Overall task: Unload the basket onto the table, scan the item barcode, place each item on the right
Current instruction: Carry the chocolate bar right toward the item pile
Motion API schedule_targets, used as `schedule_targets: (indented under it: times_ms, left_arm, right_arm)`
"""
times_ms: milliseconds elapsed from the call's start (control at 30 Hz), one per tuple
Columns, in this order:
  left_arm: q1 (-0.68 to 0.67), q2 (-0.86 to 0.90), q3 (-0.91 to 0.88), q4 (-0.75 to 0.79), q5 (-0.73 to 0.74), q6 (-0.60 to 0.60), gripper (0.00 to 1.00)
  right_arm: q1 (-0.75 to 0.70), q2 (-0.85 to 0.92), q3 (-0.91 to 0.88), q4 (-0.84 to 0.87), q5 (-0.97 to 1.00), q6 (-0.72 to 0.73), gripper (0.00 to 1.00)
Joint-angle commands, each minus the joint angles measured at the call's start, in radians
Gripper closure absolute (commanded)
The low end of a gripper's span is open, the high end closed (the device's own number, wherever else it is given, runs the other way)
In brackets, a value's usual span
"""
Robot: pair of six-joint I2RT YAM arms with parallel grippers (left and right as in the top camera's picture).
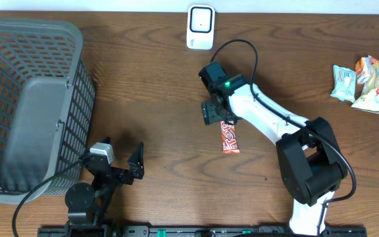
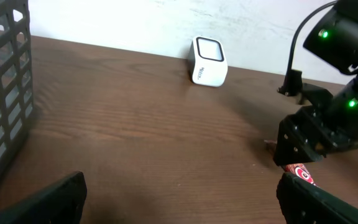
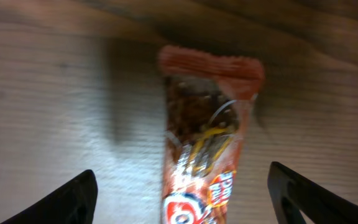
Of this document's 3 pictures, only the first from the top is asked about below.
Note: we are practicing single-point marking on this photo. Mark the orange chocolate bar wrapper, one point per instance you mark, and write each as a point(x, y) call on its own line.
point(228, 138)

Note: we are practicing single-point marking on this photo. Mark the teal wet wipes pack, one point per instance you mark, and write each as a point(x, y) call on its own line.
point(344, 84)

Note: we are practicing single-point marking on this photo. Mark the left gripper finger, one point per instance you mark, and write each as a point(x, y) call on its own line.
point(107, 140)
point(135, 162)

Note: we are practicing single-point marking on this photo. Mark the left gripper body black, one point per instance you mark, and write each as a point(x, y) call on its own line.
point(118, 176)

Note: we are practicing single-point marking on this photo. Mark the orange tissue pack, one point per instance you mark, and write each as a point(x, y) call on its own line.
point(363, 70)

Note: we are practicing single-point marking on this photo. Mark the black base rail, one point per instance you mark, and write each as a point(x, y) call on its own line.
point(145, 231)

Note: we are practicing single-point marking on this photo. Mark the white barcode scanner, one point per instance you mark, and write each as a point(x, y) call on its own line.
point(200, 27)

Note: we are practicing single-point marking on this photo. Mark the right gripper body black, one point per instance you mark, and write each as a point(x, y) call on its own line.
point(209, 110)

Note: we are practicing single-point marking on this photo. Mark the grey plastic mesh basket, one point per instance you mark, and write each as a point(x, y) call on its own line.
point(46, 104)

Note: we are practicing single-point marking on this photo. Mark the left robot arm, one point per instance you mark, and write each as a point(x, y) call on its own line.
point(88, 203)

